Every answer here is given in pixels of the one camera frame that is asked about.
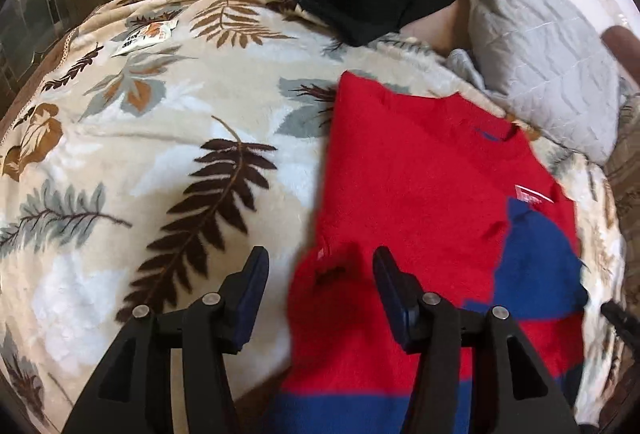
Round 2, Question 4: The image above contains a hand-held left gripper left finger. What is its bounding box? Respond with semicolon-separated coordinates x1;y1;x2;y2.
62;246;271;434

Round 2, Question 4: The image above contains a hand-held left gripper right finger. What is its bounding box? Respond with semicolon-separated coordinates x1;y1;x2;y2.
372;246;584;434

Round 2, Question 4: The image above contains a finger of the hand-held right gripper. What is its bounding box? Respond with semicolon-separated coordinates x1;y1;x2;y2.
600;300;640;351

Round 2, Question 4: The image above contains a red and blue sweater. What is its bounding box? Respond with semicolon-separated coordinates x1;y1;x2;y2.
270;70;590;434

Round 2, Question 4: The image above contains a brown patterned bedding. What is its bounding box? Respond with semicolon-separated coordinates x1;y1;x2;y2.
602;92;640;235

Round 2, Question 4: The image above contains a leaf print fleece blanket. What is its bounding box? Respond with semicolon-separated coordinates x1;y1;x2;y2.
0;0;632;434

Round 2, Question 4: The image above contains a small grey cloth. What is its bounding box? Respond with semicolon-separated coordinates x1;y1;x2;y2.
444;48;489;90

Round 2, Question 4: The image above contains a pale pink cloth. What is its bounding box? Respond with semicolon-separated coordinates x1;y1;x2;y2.
400;0;474;55

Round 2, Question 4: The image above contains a white and orange packet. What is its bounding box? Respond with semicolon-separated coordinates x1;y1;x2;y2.
111;18;180;58

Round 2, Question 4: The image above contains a grey quilted pillow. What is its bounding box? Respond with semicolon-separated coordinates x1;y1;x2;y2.
457;0;627;165

